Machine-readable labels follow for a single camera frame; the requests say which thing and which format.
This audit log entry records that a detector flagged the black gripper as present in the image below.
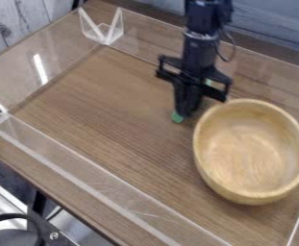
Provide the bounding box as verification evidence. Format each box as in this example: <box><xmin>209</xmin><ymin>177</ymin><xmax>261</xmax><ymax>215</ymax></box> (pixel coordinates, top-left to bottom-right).
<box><xmin>155</xmin><ymin>31</ymin><xmax>232</xmax><ymax>116</ymax></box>

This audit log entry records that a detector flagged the green rectangular block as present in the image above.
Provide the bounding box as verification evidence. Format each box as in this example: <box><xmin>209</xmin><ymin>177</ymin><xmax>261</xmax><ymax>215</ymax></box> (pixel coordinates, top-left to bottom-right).
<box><xmin>171</xmin><ymin>111</ymin><xmax>183</xmax><ymax>124</ymax></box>

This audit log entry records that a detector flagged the light wooden bowl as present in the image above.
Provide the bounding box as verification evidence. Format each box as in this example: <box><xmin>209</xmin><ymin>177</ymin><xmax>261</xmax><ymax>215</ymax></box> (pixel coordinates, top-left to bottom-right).
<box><xmin>192</xmin><ymin>99</ymin><xmax>299</xmax><ymax>206</ymax></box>

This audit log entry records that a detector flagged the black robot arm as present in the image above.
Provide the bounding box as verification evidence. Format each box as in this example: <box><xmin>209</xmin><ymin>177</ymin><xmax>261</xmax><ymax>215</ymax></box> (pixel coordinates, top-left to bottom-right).
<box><xmin>155</xmin><ymin>0</ymin><xmax>233</xmax><ymax>117</ymax></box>

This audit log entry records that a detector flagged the black table leg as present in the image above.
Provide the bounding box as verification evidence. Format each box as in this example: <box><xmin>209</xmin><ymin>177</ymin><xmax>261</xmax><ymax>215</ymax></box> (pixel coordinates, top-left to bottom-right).
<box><xmin>32</xmin><ymin>191</ymin><xmax>48</xmax><ymax>216</ymax></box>

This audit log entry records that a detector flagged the clear acrylic corner bracket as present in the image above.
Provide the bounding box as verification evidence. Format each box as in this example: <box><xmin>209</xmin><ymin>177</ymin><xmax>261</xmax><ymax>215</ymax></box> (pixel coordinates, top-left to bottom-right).
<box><xmin>78</xmin><ymin>8</ymin><xmax>124</xmax><ymax>46</ymax></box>

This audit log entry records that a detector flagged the clear acrylic front wall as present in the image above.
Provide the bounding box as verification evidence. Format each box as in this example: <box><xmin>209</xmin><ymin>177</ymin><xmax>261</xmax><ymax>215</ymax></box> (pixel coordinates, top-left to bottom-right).
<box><xmin>0</xmin><ymin>108</ymin><xmax>231</xmax><ymax>246</ymax></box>

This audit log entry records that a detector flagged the black metal base plate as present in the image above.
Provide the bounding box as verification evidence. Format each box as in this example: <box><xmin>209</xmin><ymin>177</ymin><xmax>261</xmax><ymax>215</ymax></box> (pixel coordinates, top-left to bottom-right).
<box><xmin>25</xmin><ymin>218</ymin><xmax>80</xmax><ymax>246</ymax></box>

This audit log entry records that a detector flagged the black cable loop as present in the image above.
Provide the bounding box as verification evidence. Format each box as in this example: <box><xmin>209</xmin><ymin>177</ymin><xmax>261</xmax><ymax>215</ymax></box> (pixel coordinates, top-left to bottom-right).
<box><xmin>0</xmin><ymin>212</ymin><xmax>46</xmax><ymax>246</ymax></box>

